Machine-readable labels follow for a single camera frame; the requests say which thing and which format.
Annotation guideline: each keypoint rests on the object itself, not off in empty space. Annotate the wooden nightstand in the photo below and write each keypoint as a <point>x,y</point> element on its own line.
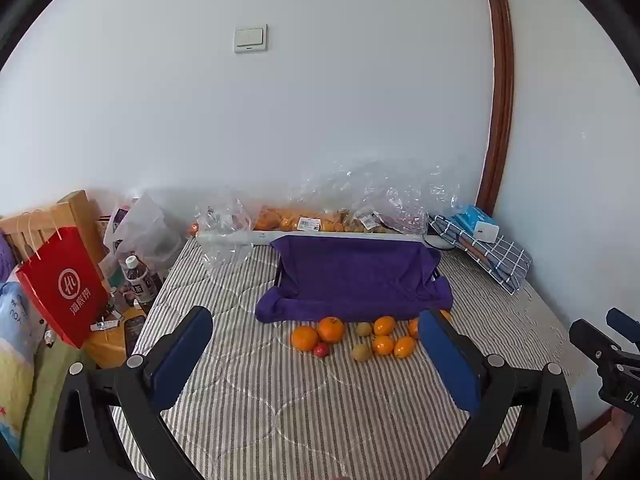
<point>112,342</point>

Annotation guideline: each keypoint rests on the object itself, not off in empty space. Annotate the large orange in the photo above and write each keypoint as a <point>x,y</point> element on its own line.
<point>304,338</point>
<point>331,329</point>

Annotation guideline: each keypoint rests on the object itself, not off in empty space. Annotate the red paper bag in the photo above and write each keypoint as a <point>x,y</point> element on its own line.
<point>65,285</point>

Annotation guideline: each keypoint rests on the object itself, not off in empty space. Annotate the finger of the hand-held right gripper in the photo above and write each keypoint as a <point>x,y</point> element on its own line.
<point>622,321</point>
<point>587,335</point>

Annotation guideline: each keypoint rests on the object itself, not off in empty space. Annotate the colourful printed blanket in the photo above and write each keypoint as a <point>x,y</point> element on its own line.
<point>15,340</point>

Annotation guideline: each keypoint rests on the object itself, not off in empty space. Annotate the brown wooden door frame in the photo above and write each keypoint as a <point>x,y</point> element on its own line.
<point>501,85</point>

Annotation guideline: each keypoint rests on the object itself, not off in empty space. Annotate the white light switch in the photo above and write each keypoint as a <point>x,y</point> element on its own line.
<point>250,38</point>

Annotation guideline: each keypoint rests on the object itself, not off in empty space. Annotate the small red fruit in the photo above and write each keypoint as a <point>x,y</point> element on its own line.
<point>321,349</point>

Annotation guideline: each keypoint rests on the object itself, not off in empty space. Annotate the clear bag of brown fruits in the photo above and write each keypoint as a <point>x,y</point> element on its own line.
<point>370,220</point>

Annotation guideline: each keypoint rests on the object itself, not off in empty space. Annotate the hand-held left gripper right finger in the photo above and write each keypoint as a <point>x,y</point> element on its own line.
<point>447,355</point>

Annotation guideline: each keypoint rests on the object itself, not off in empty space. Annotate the black phone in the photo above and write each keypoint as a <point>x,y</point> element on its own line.
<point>133,332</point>

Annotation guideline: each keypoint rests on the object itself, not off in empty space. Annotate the white charger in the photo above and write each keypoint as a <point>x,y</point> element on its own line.
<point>486,232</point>

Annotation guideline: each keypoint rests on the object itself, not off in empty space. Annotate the clear bag of oranges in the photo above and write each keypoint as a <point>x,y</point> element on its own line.
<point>295,219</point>

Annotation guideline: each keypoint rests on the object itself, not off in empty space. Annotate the white plastic bag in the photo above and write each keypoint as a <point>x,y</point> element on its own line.
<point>145,232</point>

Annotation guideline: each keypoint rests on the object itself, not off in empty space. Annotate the blue tissue pack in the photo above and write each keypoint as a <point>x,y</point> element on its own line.
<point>472,214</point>

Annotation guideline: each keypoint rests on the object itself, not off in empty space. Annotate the checkered grey cloth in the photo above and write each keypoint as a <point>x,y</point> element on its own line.
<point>492,260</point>

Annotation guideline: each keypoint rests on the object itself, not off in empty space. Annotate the plastic drink bottle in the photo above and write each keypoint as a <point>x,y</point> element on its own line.
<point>135,275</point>

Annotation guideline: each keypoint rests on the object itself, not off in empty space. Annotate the purple towel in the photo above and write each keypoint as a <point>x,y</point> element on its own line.
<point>360,275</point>

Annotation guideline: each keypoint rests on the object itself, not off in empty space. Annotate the clear plastic bag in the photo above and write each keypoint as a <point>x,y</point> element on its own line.
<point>220,220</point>

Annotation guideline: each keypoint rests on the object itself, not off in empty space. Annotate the small orange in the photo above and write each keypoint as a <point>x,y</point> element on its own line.
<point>384,325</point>
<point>413,329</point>
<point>383,345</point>
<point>404,347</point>

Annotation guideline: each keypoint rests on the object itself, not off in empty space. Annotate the kiwi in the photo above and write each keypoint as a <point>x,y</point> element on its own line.
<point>364,329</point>
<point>361,352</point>

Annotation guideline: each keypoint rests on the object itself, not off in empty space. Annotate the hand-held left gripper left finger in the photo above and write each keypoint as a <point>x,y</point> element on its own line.
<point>180,355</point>

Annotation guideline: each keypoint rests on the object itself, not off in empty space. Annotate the green cloth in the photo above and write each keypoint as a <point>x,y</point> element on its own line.
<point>47,385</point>

